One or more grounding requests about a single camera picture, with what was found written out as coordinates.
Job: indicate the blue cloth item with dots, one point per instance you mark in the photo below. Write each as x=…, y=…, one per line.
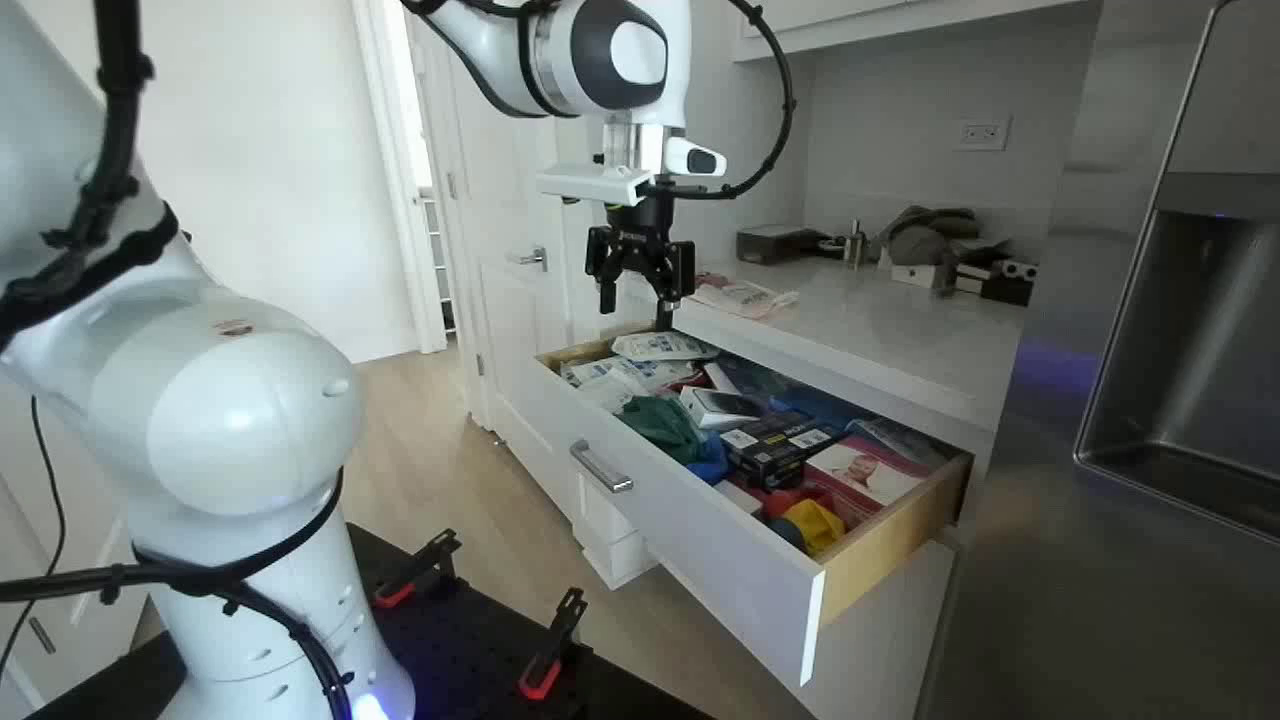
x=804, y=409

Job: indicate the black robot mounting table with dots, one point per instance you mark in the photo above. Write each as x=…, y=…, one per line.
x=454, y=655

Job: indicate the white flat box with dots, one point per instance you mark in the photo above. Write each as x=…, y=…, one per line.
x=716, y=406

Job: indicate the small blue item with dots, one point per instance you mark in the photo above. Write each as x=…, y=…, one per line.
x=709, y=460

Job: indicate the white base cabinet with countertop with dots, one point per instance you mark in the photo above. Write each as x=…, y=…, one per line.
x=881, y=332

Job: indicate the red and white packets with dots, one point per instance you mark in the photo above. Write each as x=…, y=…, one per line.
x=867, y=467

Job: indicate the white wall outlet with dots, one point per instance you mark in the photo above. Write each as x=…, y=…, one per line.
x=986, y=134

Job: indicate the black clamp with red tip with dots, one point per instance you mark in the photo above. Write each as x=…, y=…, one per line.
x=555, y=645
x=418, y=571

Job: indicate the yellow item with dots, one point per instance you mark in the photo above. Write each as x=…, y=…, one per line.
x=815, y=526

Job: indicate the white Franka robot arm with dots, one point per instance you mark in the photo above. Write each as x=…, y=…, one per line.
x=224, y=425

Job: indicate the stainless steel refrigerator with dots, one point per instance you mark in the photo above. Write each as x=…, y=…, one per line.
x=1147, y=402

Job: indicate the white and teal package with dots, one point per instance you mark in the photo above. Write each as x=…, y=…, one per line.
x=657, y=349

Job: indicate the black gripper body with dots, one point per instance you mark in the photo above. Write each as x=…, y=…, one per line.
x=642, y=248

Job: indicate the white wall cabinet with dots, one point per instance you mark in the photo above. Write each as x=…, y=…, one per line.
x=855, y=22

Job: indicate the black box with labels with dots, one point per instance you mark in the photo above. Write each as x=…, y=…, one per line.
x=779, y=458

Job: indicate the white open drawer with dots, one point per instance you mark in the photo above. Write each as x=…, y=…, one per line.
x=694, y=547

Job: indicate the black cylindrical items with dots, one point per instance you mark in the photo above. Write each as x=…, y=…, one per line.
x=995, y=279

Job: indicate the green towel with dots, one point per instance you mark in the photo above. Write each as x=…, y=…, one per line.
x=661, y=425

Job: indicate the white door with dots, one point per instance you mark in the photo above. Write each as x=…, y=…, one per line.
x=503, y=173

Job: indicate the white plastic packet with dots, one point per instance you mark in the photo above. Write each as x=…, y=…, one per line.
x=601, y=382

